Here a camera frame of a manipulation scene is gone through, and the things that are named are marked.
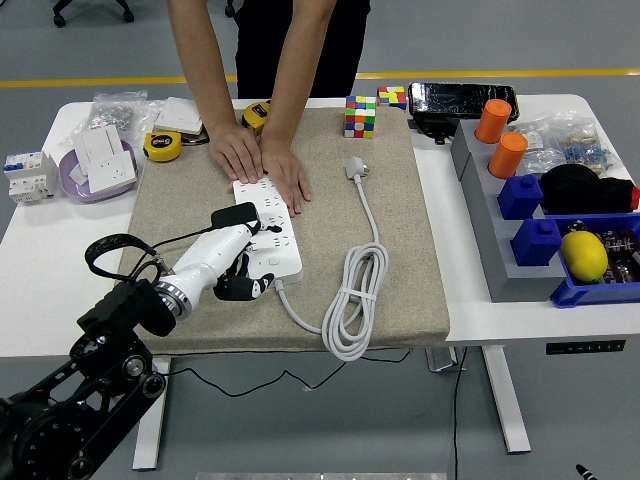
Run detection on large Rubik's cube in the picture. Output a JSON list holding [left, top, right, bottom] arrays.
[[343, 94, 378, 140]]

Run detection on clear bag of small parts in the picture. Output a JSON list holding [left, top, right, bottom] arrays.
[[509, 122, 566, 176]]

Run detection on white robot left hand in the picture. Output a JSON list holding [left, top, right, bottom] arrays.
[[164, 219, 284, 307]]

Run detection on grey bracket under table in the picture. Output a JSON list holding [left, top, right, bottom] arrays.
[[424, 347, 469, 374]]

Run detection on dark electronic components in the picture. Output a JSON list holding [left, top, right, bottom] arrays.
[[602, 228, 640, 286]]

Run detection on clear bag of resistors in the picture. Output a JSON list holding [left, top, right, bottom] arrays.
[[549, 110, 624, 179]]

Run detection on white switch panel box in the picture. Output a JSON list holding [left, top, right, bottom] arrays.
[[72, 123, 126, 176]]

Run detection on black plug adapter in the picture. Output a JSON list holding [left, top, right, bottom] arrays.
[[210, 202, 261, 232]]

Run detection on black cloth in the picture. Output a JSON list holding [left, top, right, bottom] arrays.
[[538, 163, 639, 216]]

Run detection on clear bag of screws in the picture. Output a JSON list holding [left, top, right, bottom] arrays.
[[89, 89, 166, 146]]

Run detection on black glossy case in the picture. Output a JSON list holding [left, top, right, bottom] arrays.
[[407, 81, 520, 124]]

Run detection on small Rubik's cube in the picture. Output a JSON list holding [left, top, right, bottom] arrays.
[[376, 85, 409, 112]]

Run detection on beige fabric mat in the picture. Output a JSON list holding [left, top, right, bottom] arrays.
[[115, 106, 451, 357]]

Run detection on person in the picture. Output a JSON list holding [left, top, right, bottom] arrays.
[[234, 0, 372, 100]]

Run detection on purple bowl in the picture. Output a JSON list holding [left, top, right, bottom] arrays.
[[58, 138, 144, 205]]

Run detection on thin black plug cord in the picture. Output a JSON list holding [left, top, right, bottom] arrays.
[[147, 224, 412, 400]]

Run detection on white circuit breaker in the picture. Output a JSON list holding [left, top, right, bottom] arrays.
[[3, 151, 60, 206]]

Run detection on grey stepped block holder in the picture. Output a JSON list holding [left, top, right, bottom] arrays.
[[449, 119, 571, 305]]

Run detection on black hanging cable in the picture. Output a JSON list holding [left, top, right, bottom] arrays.
[[452, 347, 470, 480]]

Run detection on yellow lemon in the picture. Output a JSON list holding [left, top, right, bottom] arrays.
[[559, 230, 610, 284]]

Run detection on blue block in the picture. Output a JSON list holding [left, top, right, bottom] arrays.
[[509, 218, 565, 269], [497, 173, 545, 221]]

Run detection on white power strip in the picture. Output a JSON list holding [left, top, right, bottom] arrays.
[[232, 177, 304, 291]]

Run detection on blue plastic bin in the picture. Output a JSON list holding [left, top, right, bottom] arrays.
[[549, 212, 640, 309]]

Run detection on black table control panel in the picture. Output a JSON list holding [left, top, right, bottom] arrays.
[[545, 339, 627, 356]]

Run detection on yellow and black tape measure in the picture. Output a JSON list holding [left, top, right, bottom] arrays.
[[241, 99, 272, 135]]

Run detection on person's right hand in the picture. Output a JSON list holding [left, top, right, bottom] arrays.
[[208, 121, 265, 184]]

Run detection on white power cord with plug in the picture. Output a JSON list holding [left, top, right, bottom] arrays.
[[273, 156, 390, 362]]

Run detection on orange cylinder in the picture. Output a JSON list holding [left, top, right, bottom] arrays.
[[488, 131, 530, 180], [474, 98, 514, 145]]

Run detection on white wall socket plate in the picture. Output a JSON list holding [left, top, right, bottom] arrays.
[[87, 149, 139, 195]]

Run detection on person's left hand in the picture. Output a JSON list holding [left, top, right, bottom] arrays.
[[259, 135, 312, 218]]

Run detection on white table leg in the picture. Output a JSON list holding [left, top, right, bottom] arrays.
[[132, 357, 174, 472], [482, 345, 532, 455]]

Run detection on flat white switch panel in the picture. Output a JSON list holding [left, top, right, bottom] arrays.
[[153, 96, 206, 136]]

